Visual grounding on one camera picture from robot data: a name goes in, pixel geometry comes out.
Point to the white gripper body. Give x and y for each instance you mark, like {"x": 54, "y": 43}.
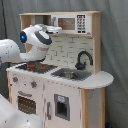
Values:
{"x": 54, "y": 30}

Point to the white toy microwave door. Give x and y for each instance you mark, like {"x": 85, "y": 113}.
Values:
{"x": 73, "y": 23}

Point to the wooden toy kitchen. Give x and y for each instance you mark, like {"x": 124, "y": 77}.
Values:
{"x": 63, "y": 53}

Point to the black stovetop red burners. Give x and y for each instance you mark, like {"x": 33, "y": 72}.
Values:
{"x": 36, "y": 67}

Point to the grey toy sink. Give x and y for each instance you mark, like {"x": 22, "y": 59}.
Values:
{"x": 72, "y": 74}

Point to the black toy faucet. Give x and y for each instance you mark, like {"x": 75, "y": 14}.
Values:
{"x": 81, "y": 63}

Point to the right red stove knob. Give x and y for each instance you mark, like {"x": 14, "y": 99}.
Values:
{"x": 33, "y": 84}

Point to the red stove knob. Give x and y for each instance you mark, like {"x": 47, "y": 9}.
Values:
{"x": 33, "y": 84}
{"x": 15, "y": 79}

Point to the left red stove knob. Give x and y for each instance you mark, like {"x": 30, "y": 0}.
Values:
{"x": 15, "y": 79}

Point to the toy oven door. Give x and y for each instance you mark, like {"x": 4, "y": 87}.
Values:
{"x": 27, "y": 102}

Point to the white fridge door with dispenser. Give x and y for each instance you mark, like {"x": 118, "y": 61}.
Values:
{"x": 63, "y": 104}

